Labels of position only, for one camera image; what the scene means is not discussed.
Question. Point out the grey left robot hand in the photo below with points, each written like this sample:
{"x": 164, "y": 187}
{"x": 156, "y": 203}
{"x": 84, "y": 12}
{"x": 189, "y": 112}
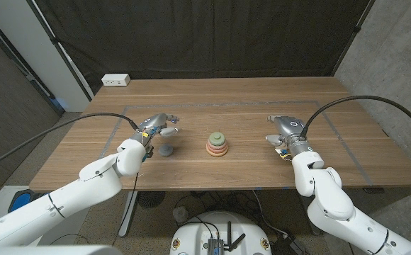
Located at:
{"x": 154, "y": 122}

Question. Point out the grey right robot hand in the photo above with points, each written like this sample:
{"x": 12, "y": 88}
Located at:
{"x": 288, "y": 127}

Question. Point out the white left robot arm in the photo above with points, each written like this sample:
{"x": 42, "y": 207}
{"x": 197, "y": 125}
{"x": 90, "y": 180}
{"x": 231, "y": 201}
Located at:
{"x": 67, "y": 198}

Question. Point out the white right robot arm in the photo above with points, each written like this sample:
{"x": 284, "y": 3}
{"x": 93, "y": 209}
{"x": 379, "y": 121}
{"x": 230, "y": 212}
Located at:
{"x": 336, "y": 205}

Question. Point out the white power strip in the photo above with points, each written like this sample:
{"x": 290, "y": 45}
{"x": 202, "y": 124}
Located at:
{"x": 115, "y": 79}

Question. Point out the round black fan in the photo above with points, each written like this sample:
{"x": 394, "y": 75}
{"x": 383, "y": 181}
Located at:
{"x": 150, "y": 198}

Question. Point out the grey table leg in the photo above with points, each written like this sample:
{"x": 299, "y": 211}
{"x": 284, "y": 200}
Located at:
{"x": 306, "y": 205}

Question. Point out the white table leg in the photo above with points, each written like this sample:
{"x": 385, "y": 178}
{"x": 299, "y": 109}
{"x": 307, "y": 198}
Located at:
{"x": 129, "y": 212}

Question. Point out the round grey floor object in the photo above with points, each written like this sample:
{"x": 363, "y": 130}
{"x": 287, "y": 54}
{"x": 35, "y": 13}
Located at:
{"x": 180, "y": 214}

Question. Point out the black backdrop curtain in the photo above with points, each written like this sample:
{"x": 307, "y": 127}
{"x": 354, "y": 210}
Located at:
{"x": 205, "y": 35}

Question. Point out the black under-table control box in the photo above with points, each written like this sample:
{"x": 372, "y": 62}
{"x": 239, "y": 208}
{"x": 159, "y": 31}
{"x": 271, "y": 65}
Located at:
{"x": 373, "y": 190}

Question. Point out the black power brick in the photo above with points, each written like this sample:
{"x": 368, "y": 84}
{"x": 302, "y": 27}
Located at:
{"x": 290, "y": 244}

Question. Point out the black backdrop stand pole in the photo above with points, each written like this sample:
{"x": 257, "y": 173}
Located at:
{"x": 60, "y": 49}
{"x": 356, "y": 30}

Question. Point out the white robot torso base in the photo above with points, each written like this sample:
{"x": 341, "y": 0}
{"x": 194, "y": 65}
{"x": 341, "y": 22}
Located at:
{"x": 195, "y": 233}

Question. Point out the grey router with black antennas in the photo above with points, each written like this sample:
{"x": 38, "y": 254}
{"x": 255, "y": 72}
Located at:
{"x": 215, "y": 245}

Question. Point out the blue foot pedal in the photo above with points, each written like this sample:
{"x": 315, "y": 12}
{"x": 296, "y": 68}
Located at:
{"x": 21, "y": 200}

